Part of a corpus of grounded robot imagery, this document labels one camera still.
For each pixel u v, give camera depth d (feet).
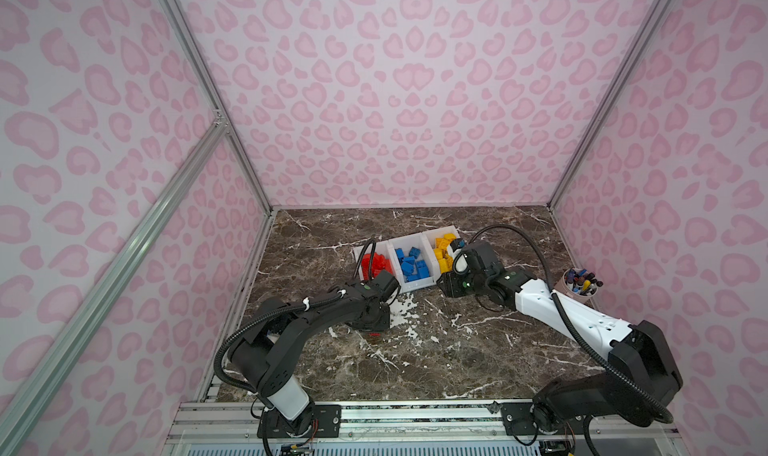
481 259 2.11
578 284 2.70
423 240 3.30
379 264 3.23
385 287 2.37
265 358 1.46
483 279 2.06
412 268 3.28
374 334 2.89
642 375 1.34
